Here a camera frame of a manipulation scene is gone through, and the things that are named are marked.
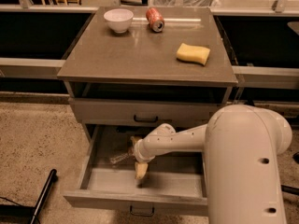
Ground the metal railing frame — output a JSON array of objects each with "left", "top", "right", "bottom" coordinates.
[{"left": 0, "top": 0, "right": 299, "bottom": 79}]

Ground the grey drawer cabinet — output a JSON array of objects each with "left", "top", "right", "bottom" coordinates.
[{"left": 56, "top": 6, "right": 239, "bottom": 218}]

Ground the open grey middle drawer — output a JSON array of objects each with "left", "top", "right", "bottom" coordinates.
[{"left": 64, "top": 125, "right": 207, "bottom": 217}]

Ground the red soda can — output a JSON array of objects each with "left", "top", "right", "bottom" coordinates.
[{"left": 146, "top": 7, "right": 164, "bottom": 33}]

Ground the closed grey top drawer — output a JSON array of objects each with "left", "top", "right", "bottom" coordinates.
[{"left": 69, "top": 98, "right": 221, "bottom": 128}]

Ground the black stand leg left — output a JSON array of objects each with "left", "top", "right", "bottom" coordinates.
[{"left": 0, "top": 169, "right": 58, "bottom": 224}]

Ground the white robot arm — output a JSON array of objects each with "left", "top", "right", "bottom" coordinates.
[{"left": 133, "top": 105, "right": 292, "bottom": 224}]

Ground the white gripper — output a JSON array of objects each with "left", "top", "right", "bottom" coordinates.
[{"left": 130, "top": 136, "right": 155, "bottom": 180}]

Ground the clear plastic water bottle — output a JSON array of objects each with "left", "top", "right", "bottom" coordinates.
[{"left": 109, "top": 153, "right": 134, "bottom": 165}]

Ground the black chair base with casters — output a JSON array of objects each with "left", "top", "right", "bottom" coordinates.
[{"left": 281, "top": 152, "right": 299, "bottom": 196}]

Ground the yellow sponge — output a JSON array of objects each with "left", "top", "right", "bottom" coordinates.
[{"left": 177, "top": 43, "right": 210, "bottom": 65}]

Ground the white ceramic bowl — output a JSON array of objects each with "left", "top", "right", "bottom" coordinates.
[{"left": 104, "top": 8, "right": 134, "bottom": 34}]

